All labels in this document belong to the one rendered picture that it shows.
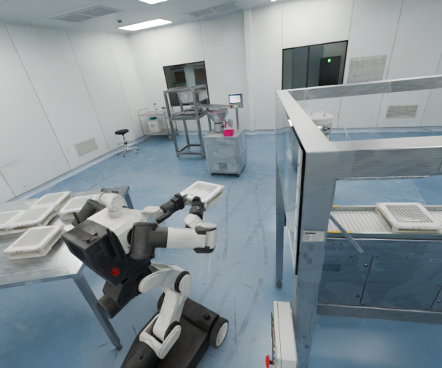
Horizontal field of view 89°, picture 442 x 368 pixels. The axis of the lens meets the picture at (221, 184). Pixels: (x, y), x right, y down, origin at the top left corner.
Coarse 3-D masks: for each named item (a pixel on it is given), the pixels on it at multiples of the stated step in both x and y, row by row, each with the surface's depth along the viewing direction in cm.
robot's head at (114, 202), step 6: (102, 192) 104; (108, 192) 106; (102, 198) 102; (108, 198) 99; (114, 198) 99; (120, 198) 101; (108, 204) 99; (114, 204) 99; (120, 204) 102; (108, 210) 104; (114, 210) 103
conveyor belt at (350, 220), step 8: (336, 216) 151; (344, 216) 150; (352, 216) 149; (360, 216) 148; (368, 216) 147; (376, 216) 146; (440, 216) 140; (328, 224) 145; (344, 224) 143; (352, 224) 142; (360, 224) 141; (368, 224) 141; (376, 224) 140
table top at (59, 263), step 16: (80, 192) 224; (96, 192) 220; (0, 208) 213; (16, 208) 209; (48, 224) 179; (64, 224) 176; (0, 240) 166; (0, 256) 150; (48, 256) 145; (64, 256) 143; (0, 272) 137; (16, 272) 135; (32, 272) 134; (48, 272) 132; (64, 272) 131; (80, 272) 133; (0, 288) 129
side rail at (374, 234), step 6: (330, 234) 133; (336, 234) 133; (342, 234) 132; (354, 234) 131; (360, 234) 130; (366, 234) 130; (372, 234) 129; (378, 234) 128; (384, 234) 128; (390, 234) 127; (396, 234) 127; (402, 234) 126; (408, 234) 125; (414, 234) 125; (420, 234) 124; (426, 234) 124; (432, 234) 123; (438, 234) 122
